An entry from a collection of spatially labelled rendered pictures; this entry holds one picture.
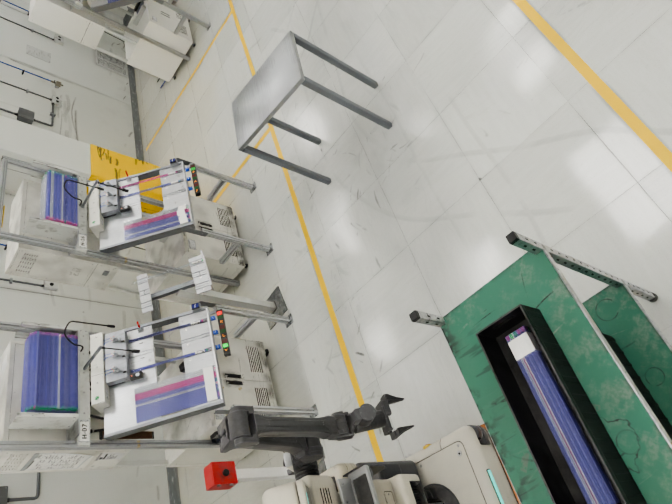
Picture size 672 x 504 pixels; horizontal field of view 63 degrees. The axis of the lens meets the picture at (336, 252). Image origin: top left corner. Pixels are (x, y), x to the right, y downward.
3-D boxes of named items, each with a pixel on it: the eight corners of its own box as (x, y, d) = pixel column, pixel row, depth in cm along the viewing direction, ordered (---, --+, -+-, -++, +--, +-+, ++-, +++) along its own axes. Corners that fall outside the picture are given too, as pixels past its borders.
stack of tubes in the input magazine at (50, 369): (77, 334, 347) (31, 329, 329) (78, 409, 317) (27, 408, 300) (70, 345, 353) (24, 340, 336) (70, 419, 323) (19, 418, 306)
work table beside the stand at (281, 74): (392, 126, 376) (301, 77, 325) (328, 185, 416) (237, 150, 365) (377, 81, 399) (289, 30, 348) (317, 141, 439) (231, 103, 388)
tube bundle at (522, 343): (510, 338, 169) (504, 337, 166) (529, 327, 165) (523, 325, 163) (597, 511, 140) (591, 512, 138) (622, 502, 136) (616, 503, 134)
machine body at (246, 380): (269, 342, 430) (197, 332, 390) (289, 427, 389) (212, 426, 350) (227, 382, 463) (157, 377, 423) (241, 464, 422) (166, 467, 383)
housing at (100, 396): (111, 341, 365) (102, 331, 354) (114, 410, 337) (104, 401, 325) (99, 344, 364) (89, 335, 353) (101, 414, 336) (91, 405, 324)
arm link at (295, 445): (204, 423, 161) (208, 457, 156) (235, 403, 156) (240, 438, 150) (305, 435, 193) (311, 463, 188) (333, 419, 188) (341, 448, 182)
